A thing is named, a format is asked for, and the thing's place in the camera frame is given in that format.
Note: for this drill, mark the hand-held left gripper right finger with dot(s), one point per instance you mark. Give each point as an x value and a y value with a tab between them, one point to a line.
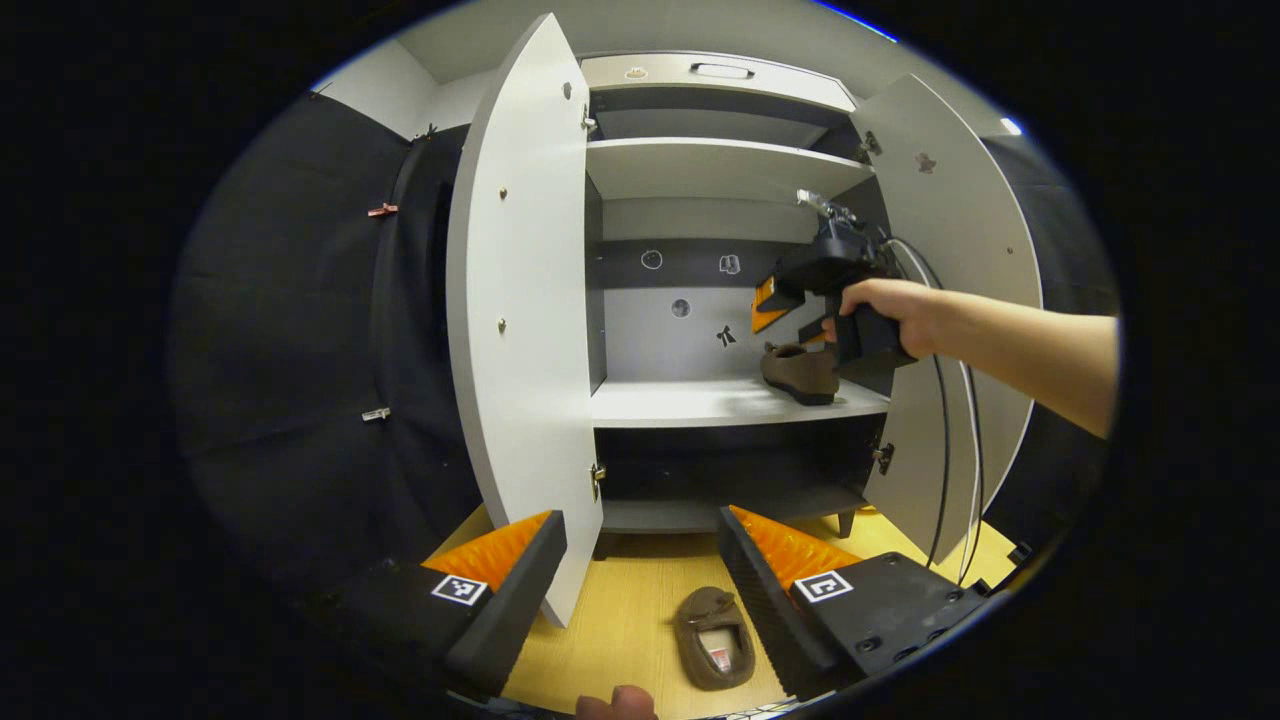
760	610

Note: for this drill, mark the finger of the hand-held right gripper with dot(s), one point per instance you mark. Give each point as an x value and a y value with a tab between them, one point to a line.
768	305

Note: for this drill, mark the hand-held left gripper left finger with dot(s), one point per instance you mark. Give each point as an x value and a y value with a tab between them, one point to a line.
520	590

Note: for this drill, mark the brown shoe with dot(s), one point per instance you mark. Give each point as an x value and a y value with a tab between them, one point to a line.
800	372
700	615

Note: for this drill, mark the white shoe cabinet door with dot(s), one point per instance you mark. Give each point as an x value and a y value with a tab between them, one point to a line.
520	300
980	200

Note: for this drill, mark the white cabinet drawer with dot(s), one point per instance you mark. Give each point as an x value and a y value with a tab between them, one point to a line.
790	88

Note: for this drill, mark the small ceiling light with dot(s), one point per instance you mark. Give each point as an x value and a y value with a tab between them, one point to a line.
1010	126

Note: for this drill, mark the silver clip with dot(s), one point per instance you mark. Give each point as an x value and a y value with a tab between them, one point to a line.
376	414

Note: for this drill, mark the black backdrop cloth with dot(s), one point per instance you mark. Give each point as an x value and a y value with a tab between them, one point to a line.
290	350

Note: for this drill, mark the red clip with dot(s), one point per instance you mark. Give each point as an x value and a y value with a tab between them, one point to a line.
382	210

